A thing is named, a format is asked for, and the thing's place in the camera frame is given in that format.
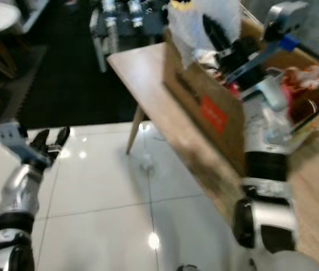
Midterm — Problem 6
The pink white wrapper trash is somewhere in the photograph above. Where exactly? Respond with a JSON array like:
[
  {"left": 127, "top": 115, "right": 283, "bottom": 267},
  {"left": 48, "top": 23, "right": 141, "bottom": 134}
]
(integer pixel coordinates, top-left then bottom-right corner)
[{"left": 283, "top": 64, "right": 319, "bottom": 92}]

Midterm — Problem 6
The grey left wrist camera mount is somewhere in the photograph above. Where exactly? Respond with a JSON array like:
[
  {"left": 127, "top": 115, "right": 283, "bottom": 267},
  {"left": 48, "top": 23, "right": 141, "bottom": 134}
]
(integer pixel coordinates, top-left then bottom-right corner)
[{"left": 0, "top": 120, "right": 50, "bottom": 167}]

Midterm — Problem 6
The black foam floor mat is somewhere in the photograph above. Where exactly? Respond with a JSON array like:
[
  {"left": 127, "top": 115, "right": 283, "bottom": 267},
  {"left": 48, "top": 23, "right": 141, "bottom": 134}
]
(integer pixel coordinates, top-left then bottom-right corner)
[{"left": 0, "top": 0, "right": 146, "bottom": 135}]

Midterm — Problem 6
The light wooden table leg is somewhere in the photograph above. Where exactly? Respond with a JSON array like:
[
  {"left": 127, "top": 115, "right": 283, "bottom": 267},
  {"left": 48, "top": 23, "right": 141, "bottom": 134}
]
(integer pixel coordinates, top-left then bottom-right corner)
[{"left": 125, "top": 104, "right": 146, "bottom": 155}]

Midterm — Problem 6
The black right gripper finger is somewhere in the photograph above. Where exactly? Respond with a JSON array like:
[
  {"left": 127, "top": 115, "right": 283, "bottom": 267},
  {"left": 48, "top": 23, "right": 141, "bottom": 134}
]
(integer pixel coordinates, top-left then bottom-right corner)
[{"left": 203, "top": 14, "right": 232, "bottom": 54}]

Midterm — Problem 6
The brown cardboard box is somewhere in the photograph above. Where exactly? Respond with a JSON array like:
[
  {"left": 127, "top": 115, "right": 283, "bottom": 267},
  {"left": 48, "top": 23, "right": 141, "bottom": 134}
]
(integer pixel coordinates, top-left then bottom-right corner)
[{"left": 162, "top": 23, "right": 319, "bottom": 176}]

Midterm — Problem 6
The light wooden table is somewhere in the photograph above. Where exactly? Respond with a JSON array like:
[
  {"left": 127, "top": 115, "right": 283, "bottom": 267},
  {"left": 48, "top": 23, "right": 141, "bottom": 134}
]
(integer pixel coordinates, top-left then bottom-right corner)
[{"left": 107, "top": 42, "right": 319, "bottom": 271}]

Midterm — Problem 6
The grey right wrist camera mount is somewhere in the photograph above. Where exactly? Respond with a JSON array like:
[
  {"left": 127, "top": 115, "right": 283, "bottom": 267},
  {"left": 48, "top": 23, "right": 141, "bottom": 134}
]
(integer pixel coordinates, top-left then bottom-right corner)
[{"left": 224, "top": 0, "right": 309, "bottom": 85}]

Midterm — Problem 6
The metal cart with bottles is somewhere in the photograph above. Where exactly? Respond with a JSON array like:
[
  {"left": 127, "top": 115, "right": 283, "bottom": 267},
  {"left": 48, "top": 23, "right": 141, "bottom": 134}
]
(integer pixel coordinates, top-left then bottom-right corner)
[{"left": 89, "top": 0, "right": 168, "bottom": 73}]

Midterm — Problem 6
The red packaging trash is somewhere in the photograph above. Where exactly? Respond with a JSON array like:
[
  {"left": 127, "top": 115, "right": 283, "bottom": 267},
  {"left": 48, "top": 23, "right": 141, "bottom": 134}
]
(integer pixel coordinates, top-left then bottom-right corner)
[{"left": 224, "top": 81, "right": 243, "bottom": 98}]

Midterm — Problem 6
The white plastic bag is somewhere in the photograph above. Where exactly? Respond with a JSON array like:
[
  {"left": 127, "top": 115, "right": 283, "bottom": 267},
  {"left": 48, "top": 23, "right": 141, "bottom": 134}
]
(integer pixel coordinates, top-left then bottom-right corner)
[{"left": 168, "top": 0, "right": 243, "bottom": 68}]

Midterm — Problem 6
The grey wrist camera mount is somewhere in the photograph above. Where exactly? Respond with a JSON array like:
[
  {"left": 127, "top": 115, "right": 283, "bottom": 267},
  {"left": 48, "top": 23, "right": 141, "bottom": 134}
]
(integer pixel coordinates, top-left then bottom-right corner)
[
  {"left": 0, "top": 120, "right": 50, "bottom": 167},
  {"left": 224, "top": 0, "right": 309, "bottom": 85}
]

